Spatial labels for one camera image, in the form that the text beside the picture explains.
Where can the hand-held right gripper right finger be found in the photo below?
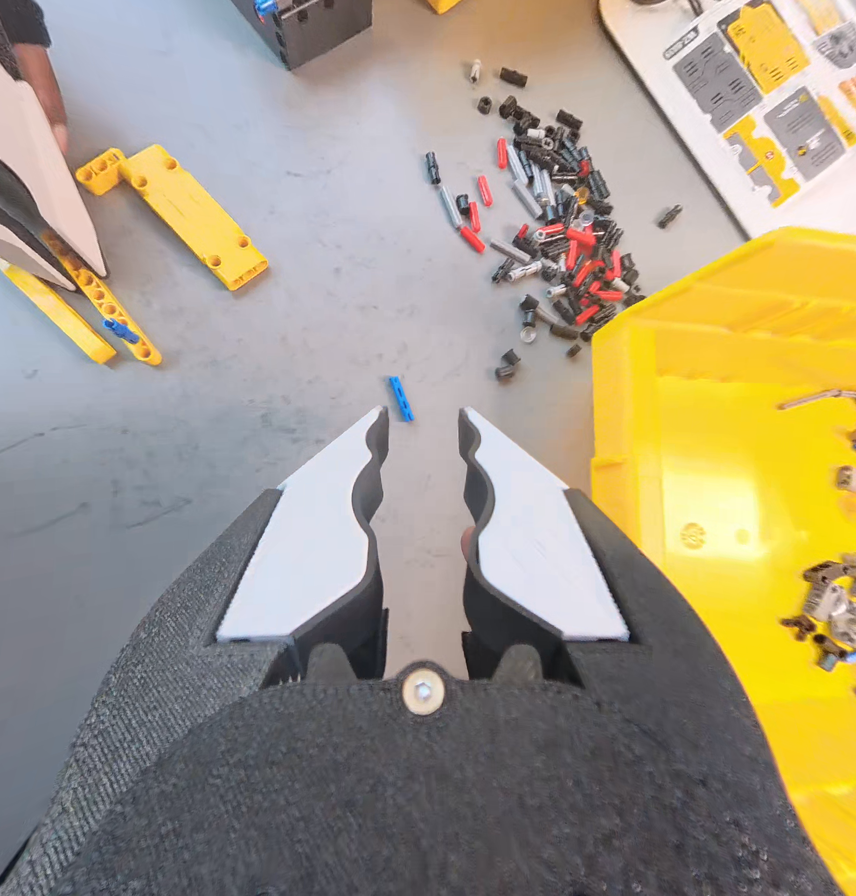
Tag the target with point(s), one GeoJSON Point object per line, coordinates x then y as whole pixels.
{"type": "Point", "coordinates": [547, 560]}

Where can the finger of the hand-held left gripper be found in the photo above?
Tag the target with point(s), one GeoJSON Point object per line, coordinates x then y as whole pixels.
{"type": "Point", "coordinates": [15, 248]}
{"type": "Point", "coordinates": [29, 140]}

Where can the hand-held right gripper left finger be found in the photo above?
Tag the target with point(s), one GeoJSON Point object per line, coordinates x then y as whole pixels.
{"type": "Point", "coordinates": [302, 560]}

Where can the blue lego pin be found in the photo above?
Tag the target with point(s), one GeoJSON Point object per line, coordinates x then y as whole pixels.
{"type": "Point", "coordinates": [120, 330]}
{"type": "Point", "coordinates": [401, 399]}

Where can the small yellow lego beam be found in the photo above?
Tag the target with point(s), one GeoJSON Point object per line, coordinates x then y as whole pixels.
{"type": "Point", "coordinates": [102, 171]}

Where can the yellow lego panel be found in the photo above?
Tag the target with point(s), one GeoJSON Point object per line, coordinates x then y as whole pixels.
{"type": "Point", "coordinates": [190, 210]}

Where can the heap of grey lego connectors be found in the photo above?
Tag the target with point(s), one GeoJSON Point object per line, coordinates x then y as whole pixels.
{"type": "Point", "coordinates": [830, 602]}

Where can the black and yellow lego model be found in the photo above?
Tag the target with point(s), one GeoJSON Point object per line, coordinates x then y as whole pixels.
{"type": "Point", "coordinates": [316, 28]}

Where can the pile of small lego pins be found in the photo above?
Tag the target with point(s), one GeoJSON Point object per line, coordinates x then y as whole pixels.
{"type": "Point", "coordinates": [575, 238]}

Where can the white lego sticker sheet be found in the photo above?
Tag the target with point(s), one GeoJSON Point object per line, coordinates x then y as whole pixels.
{"type": "Point", "coordinates": [686, 140]}

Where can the person's left hand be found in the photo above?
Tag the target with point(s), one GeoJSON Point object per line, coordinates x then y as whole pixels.
{"type": "Point", "coordinates": [46, 98]}

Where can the yellow plastic bin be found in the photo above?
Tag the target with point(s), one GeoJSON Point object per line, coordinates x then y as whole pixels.
{"type": "Point", "coordinates": [714, 455]}

